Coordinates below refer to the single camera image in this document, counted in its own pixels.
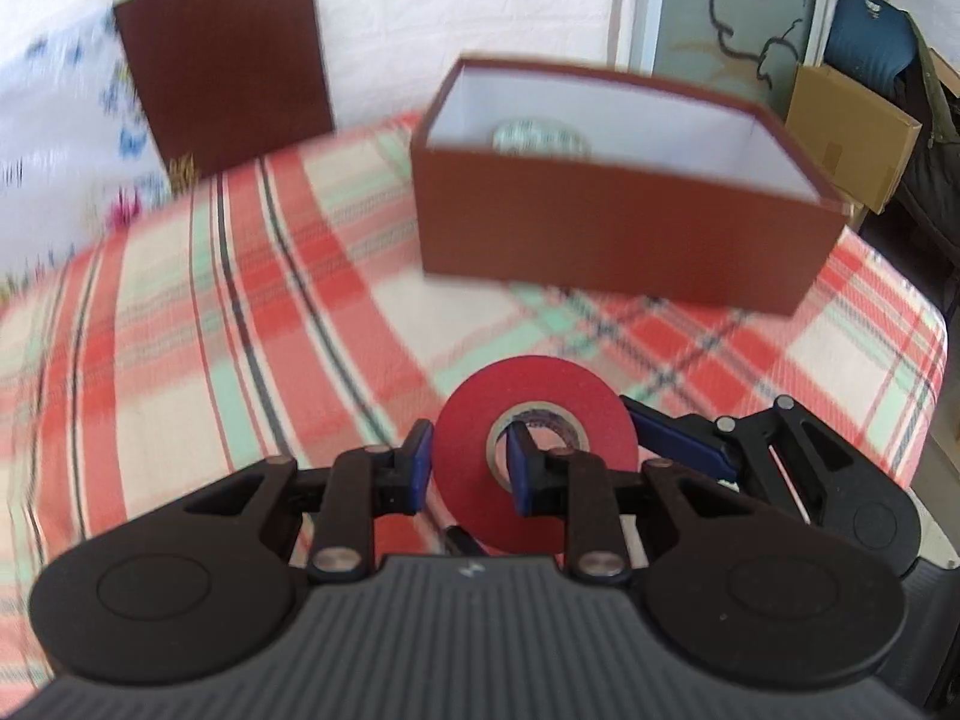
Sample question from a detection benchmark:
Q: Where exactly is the red tape roll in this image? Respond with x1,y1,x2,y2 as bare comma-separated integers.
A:
433,355,640,557

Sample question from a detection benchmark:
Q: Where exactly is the green patterned tape roll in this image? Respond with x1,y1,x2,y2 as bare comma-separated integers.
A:
491,118,591,158

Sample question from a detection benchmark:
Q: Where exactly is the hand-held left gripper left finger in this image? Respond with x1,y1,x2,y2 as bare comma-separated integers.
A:
180,418,436,584

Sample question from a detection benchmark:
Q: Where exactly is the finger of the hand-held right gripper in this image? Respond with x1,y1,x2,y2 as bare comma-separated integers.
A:
621,394,852,533

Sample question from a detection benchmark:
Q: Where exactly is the cartoon glass panel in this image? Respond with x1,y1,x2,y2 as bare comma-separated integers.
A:
652,0,826,125

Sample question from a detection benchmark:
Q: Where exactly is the white door frame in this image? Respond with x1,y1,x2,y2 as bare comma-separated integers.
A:
611,0,668,76

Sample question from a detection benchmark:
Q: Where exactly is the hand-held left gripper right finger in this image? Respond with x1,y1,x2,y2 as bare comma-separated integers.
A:
504,420,758,584

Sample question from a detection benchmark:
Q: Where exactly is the plaid blanket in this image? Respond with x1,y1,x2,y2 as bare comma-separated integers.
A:
0,112,947,691

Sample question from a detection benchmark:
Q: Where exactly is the brown cardboard box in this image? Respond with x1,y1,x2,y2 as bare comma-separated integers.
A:
411,54,848,316

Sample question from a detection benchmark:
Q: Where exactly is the brown chair back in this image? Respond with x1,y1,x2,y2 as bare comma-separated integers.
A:
112,0,336,182

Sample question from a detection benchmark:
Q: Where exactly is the tan cardboard box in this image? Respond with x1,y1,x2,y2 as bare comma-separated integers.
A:
784,64,923,215

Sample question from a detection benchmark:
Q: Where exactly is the blue chair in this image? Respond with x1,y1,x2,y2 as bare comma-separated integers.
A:
825,0,920,102

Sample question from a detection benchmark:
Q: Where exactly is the floral white cloth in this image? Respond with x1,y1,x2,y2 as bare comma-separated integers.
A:
0,11,196,301

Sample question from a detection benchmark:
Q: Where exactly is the dark jacket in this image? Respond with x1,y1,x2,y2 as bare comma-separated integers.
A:
892,15,960,293

